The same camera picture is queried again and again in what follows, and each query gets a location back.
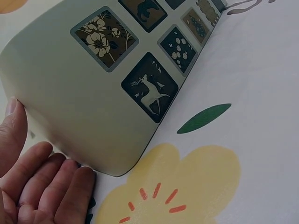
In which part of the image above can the grey-green mat with printed squares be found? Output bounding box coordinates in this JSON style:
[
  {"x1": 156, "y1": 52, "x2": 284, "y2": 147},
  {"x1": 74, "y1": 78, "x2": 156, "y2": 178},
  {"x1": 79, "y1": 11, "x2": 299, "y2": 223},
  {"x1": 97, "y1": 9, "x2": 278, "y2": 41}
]
[{"x1": 0, "y1": 0, "x2": 228, "y2": 179}]

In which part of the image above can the person's left hand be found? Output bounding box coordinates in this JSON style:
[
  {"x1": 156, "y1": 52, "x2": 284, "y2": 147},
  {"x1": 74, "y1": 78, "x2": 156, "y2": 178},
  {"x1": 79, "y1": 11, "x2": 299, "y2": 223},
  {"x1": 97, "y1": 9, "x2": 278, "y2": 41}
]
[{"x1": 0, "y1": 96, "x2": 97, "y2": 224}]

